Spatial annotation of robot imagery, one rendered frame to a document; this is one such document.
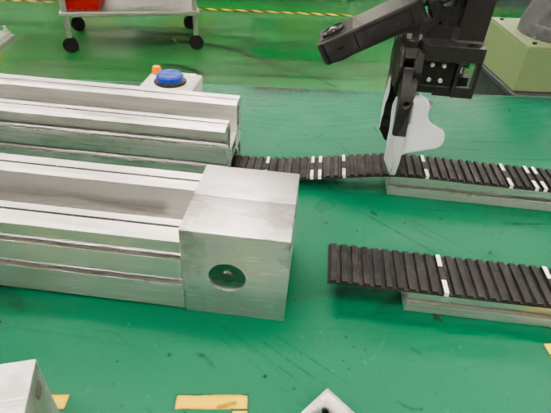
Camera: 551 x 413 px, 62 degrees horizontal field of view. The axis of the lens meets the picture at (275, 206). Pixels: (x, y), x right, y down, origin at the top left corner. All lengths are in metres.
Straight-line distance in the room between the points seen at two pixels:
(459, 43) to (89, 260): 0.41
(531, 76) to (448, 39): 0.51
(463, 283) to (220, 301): 0.22
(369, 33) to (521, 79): 0.55
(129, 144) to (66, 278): 0.19
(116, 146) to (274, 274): 0.28
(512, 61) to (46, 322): 0.90
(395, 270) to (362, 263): 0.03
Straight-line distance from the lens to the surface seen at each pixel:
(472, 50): 0.52
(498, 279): 0.47
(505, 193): 0.63
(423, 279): 0.44
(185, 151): 0.56
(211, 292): 0.41
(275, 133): 0.71
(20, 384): 0.30
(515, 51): 1.03
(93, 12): 3.47
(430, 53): 0.51
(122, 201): 0.47
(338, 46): 0.52
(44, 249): 0.44
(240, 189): 0.41
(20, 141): 0.65
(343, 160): 0.60
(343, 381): 0.40
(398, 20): 0.51
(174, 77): 0.71
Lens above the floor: 1.11
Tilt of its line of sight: 37 degrees down
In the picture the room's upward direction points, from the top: 4 degrees clockwise
